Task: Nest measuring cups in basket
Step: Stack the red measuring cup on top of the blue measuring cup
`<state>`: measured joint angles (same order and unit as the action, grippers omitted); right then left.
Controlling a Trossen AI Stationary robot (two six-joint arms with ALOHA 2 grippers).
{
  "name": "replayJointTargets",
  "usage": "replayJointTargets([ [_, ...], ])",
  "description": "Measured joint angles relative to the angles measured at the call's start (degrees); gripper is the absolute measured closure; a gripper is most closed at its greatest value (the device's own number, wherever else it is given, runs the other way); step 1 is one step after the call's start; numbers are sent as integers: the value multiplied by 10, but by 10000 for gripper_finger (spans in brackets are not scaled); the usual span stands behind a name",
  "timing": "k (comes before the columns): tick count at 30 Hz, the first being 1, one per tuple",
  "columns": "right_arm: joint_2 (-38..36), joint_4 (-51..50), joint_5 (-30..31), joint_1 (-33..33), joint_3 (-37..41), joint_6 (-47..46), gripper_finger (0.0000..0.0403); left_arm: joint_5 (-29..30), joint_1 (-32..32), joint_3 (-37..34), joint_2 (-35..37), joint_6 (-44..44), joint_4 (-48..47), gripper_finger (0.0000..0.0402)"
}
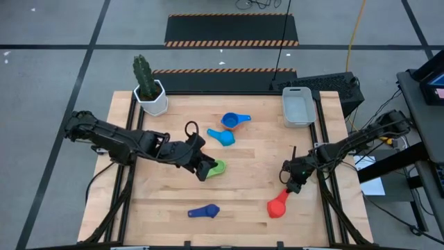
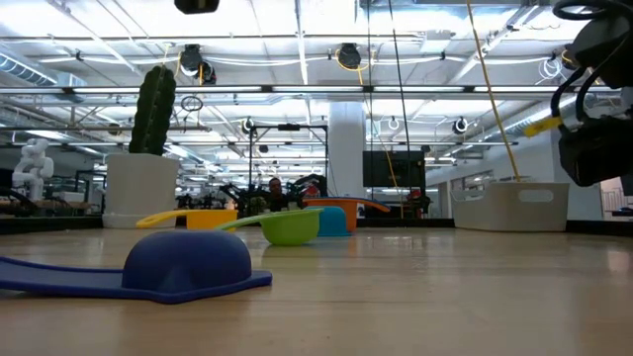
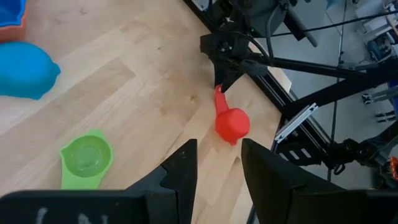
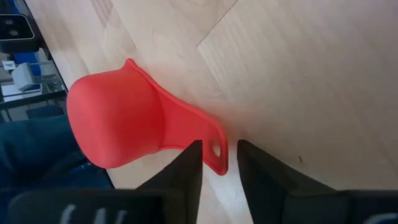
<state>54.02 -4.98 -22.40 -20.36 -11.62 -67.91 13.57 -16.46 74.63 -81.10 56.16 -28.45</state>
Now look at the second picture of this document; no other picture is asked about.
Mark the green measuring cup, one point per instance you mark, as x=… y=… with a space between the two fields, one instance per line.
x=289 y=230

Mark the black gantry frame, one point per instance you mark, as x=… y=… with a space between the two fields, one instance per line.
x=289 y=127

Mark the green cactus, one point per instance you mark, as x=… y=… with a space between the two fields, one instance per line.
x=153 y=114

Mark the silver ventilation duct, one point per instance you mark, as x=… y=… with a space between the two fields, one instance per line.
x=25 y=71

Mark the orange measuring cup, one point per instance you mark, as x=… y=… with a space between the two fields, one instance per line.
x=352 y=212

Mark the white building column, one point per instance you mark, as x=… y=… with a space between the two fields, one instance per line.
x=346 y=148

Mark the navy blue measuring cup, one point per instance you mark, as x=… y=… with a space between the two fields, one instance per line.
x=188 y=262

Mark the white hexagonal plant pot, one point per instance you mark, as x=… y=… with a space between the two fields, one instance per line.
x=141 y=193

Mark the light blue measuring cup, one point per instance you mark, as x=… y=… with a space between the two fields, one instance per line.
x=334 y=222

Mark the grey plastic basket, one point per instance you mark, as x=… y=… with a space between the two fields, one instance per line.
x=509 y=212

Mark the black aluminium table frame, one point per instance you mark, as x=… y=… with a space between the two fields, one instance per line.
x=395 y=223

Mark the long ceiling light bar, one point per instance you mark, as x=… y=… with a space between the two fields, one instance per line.
x=316 y=89

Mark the background robot workstation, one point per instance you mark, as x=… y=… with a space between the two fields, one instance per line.
x=311 y=183

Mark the person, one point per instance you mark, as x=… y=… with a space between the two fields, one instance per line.
x=275 y=187

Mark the yellow measuring cup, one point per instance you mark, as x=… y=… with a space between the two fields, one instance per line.
x=212 y=220

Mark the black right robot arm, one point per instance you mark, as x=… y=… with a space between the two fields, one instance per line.
x=608 y=44

